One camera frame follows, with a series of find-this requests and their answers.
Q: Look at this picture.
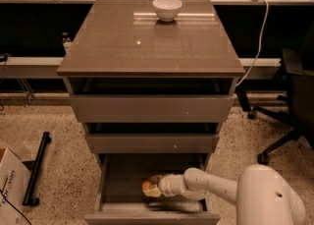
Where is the black cable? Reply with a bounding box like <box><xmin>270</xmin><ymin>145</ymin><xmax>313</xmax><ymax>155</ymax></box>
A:
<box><xmin>0</xmin><ymin>191</ymin><xmax>27</xmax><ymax>225</ymax></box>

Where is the white cable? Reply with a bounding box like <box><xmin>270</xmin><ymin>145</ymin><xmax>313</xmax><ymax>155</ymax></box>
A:
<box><xmin>235</xmin><ymin>0</ymin><xmax>270</xmax><ymax>87</ymax></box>

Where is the grey drawer cabinet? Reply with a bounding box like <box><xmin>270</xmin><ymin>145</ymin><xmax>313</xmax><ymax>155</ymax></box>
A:
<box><xmin>56</xmin><ymin>0</ymin><xmax>246</xmax><ymax>225</ymax></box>

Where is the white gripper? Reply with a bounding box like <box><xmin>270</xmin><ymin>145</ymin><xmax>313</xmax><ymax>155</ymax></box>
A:
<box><xmin>142</xmin><ymin>174</ymin><xmax>183</xmax><ymax>197</ymax></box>

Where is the grey drawer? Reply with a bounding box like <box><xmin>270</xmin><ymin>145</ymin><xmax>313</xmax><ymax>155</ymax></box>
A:
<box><xmin>85</xmin><ymin>123</ymin><xmax>219</xmax><ymax>153</ymax></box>
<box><xmin>70</xmin><ymin>94</ymin><xmax>235</xmax><ymax>123</ymax></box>
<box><xmin>85</xmin><ymin>153</ymin><xmax>220</xmax><ymax>225</ymax></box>

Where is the small clear bottle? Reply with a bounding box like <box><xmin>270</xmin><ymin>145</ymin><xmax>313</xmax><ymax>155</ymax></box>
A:
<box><xmin>62</xmin><ymin>32</ymin><xmax>72</xmax><ymax>52</ymax></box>

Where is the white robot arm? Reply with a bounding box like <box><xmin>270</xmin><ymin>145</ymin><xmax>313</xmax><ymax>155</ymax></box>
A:
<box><xmin>141</xmin><ymin>164</ymin><xmax>306</xmax><ymax>225</ymax></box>

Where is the grey bottom drawer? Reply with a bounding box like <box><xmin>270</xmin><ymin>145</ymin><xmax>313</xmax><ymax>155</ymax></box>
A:
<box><xmin>85</xmin><ymin>153</ymin><xmax>220</xmax><ymax>225</ymax></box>

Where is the black metal bar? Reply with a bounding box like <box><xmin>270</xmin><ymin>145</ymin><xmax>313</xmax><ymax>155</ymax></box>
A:
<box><xmin>23</xmin><ymin>132</ymin><xmax>51</xmax><ymax>206</ymax></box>

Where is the white cardboard box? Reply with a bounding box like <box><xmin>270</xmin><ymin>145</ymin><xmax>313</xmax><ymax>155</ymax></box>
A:
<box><xmin>0</xmin><ymin>148</ymin><xmax>30</xmax><ymax>225</ymax></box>

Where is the white ceramic bowl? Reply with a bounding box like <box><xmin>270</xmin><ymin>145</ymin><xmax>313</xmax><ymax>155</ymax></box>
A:
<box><xmin>152</xmin><ymin>0</ymin><xmax>183</xmax><ymax>22</ymax></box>

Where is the grey top drawer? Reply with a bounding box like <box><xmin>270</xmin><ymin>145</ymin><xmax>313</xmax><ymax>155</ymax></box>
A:
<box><xmin>70</xmin><ymin>94</ymin><xmax>235</xmax><ymax>123</ymax></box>

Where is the orange fruit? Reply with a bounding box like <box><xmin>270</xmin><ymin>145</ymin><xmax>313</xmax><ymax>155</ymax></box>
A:
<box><xmin>141</xmin><ymin>180</ymin><xmax>153</xmax><ymax>191</ymax></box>

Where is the grey middle drawer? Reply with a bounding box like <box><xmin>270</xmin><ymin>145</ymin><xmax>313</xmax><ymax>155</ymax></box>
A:
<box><xmin>85</xmin><ymin>123</ymin><xmax>219</xmax><ymax>153</ymax></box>

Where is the black office chair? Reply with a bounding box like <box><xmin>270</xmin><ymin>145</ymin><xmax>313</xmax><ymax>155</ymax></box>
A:
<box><xmin>235</xmin><ymin>22</ymin><xmax>314</xmax><ymax>165</ymax></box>

